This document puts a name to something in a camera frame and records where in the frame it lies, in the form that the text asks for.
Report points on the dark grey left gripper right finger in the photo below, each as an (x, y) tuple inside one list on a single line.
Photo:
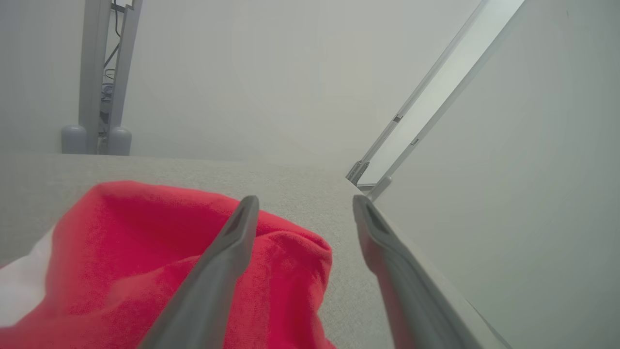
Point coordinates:
[(411, 300)]

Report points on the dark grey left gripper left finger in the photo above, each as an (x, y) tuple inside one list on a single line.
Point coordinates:
[(213, 281)]

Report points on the red shorts with white stripe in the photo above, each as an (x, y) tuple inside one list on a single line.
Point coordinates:
[(135, 242)]

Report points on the grey slanted partition frame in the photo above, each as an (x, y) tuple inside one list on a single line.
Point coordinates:
[(379, 188)]

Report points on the grey double partition post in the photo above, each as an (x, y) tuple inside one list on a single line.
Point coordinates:
[(91, 72)]

